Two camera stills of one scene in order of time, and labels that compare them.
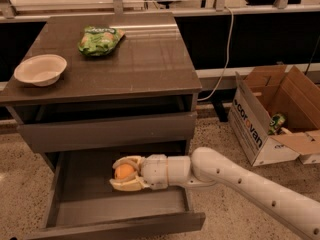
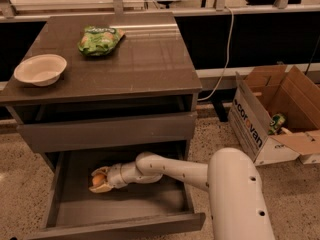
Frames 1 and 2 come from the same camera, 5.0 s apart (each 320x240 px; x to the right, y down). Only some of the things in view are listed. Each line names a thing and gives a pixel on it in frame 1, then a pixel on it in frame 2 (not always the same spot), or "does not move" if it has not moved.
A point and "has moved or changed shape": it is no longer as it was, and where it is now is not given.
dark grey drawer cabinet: x=139 y=102 does not move
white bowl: x=41 y=70 does not move
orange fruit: x=122 y=171 has moved or changed shape
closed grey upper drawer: x=51 y=136 does not move
